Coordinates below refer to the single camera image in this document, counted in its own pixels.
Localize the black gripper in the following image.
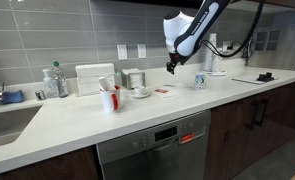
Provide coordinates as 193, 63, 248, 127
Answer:
166, 52, 182, 75

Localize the printed paper cup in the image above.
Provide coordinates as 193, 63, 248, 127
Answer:
193, 71, 208, 91

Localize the small white espresso cup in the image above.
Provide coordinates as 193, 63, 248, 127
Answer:
134, 85, 149, 97

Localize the small metal cup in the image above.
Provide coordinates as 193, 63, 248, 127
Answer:
34, 89, 47, 101

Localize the cream plastic spoon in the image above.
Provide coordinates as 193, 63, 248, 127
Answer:
162, 90, 192, 100

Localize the metal napkin holder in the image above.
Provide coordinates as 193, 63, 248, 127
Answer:
121, 68, 146, 91

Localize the tall stack of paper cups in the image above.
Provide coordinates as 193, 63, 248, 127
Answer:
204, 32, 219, 73

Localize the white saucer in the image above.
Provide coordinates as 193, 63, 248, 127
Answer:
129, 89, 152, 100

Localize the white round tray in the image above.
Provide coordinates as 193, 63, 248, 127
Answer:
202, 69, 227, 77

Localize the white rolled item in mug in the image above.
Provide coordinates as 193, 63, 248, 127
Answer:
98, 76, 117, 93

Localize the white flat board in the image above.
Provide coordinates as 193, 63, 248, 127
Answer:
231, 74, 279, 86

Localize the stack of white paper towels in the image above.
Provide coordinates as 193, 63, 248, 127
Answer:
75, 62, 117, 97

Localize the stainless steel dishwasher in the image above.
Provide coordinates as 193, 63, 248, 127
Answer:
96, 109, 212, 180

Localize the small black block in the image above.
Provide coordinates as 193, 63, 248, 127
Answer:
256, 71, 276, 83

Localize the clear bottle with green cap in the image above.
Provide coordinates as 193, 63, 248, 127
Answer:
52, 61, 70, 99

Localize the clear soap dispenser bottle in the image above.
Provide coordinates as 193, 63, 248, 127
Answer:
42, 68, 60, 99

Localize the dark wood sink cabinet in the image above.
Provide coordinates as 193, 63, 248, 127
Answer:
0, 146, 100, 180

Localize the blue sponge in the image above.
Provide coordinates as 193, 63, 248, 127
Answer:
0, 89, 25, 105

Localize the steel sink basin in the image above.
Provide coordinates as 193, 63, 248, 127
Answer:
0, 105, 43, 150

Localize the white wall outlet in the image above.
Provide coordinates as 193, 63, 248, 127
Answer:
137, 43, 148, 60
222, 40, 233, 53

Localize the white wall switch plate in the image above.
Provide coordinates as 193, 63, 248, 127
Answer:
116, 44, 129, 61

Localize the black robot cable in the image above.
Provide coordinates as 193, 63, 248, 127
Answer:
200, 0, 267, 59

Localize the white mug with red handle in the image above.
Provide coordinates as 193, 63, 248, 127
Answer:
99, 85, 122, 115

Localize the black cabinet handle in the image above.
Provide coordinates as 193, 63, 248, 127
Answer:
246, 99, 260, 131
255, 97, 269, 127

